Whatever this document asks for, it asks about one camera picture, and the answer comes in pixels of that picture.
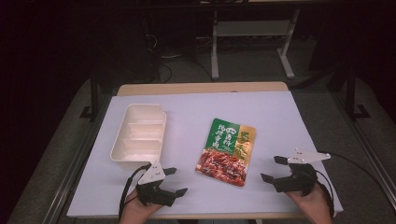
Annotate white metal desk frame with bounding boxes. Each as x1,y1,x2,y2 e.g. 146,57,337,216
210,7,302,80

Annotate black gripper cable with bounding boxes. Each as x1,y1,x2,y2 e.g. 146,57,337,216
118,163,152,220
313,151,396,218

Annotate person's right hand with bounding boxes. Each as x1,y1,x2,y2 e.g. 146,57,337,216
285,182,334,224

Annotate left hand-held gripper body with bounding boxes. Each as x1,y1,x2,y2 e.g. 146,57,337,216
135,161,177,208

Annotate pale table mat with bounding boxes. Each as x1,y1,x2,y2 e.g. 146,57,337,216
66,91,344,218

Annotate black floor cables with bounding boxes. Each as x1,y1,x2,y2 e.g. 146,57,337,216
145,33,217,84

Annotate white divided plastic container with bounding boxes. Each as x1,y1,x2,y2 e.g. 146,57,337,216
109,103,167,171

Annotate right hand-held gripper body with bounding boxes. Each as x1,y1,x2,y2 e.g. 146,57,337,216
273,147,332,198

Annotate green and red food packet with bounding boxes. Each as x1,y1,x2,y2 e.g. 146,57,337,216
194,118,257,188

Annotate person's left hand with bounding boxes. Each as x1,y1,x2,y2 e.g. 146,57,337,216
119,189,163,224

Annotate aluminium rail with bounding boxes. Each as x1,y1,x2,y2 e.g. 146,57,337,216
39,92,114,224
330,90,396,203

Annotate black metal stand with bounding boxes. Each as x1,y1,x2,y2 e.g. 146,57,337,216
343,64,372,121
78,74,105,121

